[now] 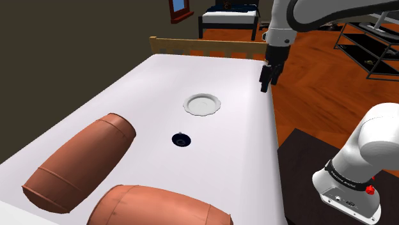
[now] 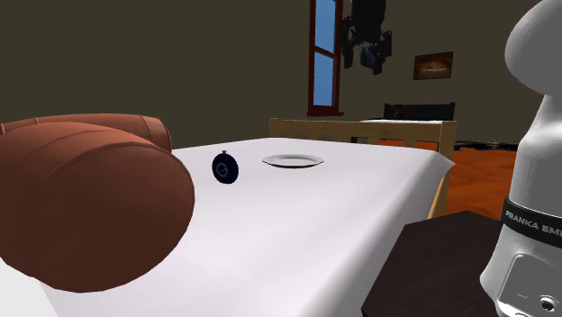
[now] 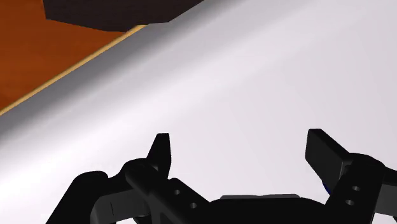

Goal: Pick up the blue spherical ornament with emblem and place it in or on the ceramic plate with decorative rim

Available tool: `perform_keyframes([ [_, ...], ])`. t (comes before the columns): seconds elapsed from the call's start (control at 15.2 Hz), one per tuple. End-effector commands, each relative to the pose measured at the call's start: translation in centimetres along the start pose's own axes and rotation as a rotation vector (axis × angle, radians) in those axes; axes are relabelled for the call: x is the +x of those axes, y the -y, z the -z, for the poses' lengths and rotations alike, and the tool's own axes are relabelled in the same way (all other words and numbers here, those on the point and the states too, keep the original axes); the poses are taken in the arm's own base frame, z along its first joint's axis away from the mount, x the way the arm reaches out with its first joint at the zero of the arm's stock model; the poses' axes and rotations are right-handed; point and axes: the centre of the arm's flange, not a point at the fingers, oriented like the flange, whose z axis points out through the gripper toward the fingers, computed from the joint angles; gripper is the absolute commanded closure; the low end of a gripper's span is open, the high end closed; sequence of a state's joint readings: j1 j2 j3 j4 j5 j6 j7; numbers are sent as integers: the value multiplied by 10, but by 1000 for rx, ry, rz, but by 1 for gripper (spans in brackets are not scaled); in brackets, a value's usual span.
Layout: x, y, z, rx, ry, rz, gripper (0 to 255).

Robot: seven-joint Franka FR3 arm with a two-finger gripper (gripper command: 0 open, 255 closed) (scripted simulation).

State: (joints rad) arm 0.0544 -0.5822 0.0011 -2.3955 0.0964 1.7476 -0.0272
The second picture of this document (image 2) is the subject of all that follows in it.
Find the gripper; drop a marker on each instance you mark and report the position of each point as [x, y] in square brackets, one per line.
[368, 19]

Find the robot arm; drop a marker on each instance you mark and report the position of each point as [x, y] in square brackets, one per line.
[533, 167]

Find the red framed window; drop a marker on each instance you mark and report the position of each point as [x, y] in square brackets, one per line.
[325, 57]

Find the black furniture piece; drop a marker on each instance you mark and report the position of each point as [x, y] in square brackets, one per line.
[419, 110]

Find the white plate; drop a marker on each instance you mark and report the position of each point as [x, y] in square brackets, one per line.
[293, 160]

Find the dark blue round stopwatch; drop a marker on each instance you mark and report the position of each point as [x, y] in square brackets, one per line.
[225, 167]

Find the dark robot stand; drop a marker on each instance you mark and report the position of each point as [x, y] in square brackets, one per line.
[430, 268]

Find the framed wall picture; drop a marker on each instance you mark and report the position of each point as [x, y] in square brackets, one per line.
[433, 65]

